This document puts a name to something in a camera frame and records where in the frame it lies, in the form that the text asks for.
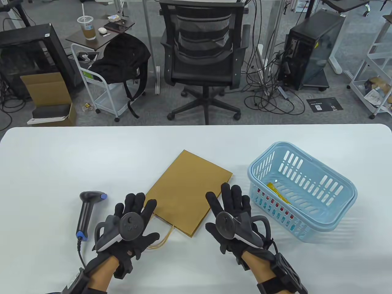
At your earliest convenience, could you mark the person's left hand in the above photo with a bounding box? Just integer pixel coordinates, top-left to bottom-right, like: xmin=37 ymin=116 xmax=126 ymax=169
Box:
xmin=93 ymin=192 xmax=160 ymax=280

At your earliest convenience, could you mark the person's right hand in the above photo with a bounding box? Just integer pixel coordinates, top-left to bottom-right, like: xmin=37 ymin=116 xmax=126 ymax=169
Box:
xmin=205 ymin=183 xmax=276 ymax=270

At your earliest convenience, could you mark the black grey controller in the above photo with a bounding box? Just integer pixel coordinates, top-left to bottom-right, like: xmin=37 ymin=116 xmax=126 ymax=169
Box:
xmin=216 ymin=212 xmax=271 ymax=247
xmin=93 ymin=212 xmax=144 ymax=252

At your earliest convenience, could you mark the brown paper bag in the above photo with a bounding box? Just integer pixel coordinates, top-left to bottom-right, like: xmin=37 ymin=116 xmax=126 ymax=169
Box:
xmin=144 ymin=149 xmax=233 ymax=250

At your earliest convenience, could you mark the red instant coffee powder package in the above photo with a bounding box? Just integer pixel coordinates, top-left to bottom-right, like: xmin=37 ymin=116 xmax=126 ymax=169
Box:
xmin=257 ymin=188 xmax=307 ymax=233

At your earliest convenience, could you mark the yellow instant coffee powder package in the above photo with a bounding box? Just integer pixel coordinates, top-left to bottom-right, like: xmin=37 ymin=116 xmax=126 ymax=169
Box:
xmin=266 ymin=183 xmax=291 ymax=204

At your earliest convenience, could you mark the black barcode scanner blue trim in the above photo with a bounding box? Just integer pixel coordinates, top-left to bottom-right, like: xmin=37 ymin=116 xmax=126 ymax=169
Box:
xmin=76 ymin=191 xmax=107 ymax=241

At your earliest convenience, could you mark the person's left forearm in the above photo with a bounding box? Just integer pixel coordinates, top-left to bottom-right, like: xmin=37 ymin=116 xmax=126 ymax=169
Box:
xmin=86 ymin=256 xmax=120 ymax=290

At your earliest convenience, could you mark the white rolling cart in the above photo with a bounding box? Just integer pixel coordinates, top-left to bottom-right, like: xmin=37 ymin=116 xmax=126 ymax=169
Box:
xmin=71 ymin=43 xmax=141 ymax=122

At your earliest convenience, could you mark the light blue plastic basket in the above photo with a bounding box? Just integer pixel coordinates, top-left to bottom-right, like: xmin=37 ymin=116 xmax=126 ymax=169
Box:
xmin=247 ymin=141 xmax=358 ymax=244

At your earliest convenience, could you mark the black mesh office chair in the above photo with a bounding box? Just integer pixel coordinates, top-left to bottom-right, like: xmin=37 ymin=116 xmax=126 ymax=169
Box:
xmin=159 ymin=0 xmax=250 ymax=125

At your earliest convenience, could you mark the black leaflet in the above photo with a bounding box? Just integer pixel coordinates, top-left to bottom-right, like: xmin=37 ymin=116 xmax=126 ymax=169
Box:
xmin=306 ymin=97 xmax=343 ymax=113

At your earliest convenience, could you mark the open cardboard box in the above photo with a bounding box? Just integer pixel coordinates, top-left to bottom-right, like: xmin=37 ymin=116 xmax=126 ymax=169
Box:
xmin=20 ymin=72 xmax=77 ymax=126

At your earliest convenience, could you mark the black backpack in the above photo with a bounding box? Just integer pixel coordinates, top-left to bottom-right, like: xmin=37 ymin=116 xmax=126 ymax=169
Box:
xmin=90 ymin=33 xmax=151 ymax=119

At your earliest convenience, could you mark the brown side table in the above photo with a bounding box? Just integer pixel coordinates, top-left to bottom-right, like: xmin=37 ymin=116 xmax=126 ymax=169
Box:
xmin=65 ymin=15 xmax=135 ymax=51

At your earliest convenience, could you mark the white desk leg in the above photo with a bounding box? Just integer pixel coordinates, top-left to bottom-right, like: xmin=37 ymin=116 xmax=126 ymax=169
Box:
xmin=142 ymin=0 xmax=161 ymax=95
xmin=328 ymin=9 xmax=349 ymax=74
xmin=257 ymin=0 xmax=285 ymax=89

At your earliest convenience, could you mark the plastic cup with straw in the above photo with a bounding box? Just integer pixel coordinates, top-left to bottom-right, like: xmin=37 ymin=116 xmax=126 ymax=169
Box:
xmin=77 ymin=4 xmax=97 ymax=41

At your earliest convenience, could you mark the black computer tower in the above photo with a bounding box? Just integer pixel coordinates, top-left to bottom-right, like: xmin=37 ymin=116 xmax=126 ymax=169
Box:
xmin=277 ymin=9 xmax=346 ymax=91

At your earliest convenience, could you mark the brown paper packet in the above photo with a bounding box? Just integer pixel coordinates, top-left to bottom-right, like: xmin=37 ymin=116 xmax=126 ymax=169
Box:
xmin=367 ymin=77 xmax=392 ymax=92

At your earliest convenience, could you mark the black scanner cable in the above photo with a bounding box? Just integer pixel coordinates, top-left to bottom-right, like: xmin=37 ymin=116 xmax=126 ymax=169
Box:
xmin=77 ymin=239 xmax=88 ymax=269

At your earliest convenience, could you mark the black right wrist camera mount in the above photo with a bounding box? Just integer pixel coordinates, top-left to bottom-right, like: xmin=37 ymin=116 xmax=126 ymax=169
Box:
xmin=257 ymin=253 xmax=308 ymax=294

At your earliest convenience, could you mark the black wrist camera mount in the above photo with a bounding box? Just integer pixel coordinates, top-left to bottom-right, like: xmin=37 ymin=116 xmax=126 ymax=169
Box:
xmin=257 ymin=253 xmax=308 ymax=294
xmin=61 ymin=268 xmax=91 ymax=294

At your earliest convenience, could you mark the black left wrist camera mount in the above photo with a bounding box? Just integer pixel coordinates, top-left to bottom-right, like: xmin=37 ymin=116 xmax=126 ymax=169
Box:
xmin=61 ymin=268 xmax=91 ymax=294

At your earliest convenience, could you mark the tangle of black cables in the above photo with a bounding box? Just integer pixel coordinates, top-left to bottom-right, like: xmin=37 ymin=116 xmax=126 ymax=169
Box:
xmin=240 ymin=0 xmax=307 ymax=116

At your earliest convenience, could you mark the white wire shelf cart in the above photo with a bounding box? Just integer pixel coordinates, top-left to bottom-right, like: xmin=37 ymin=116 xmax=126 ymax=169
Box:
xmin=347 ymin=14 xmax=392 ymax=120

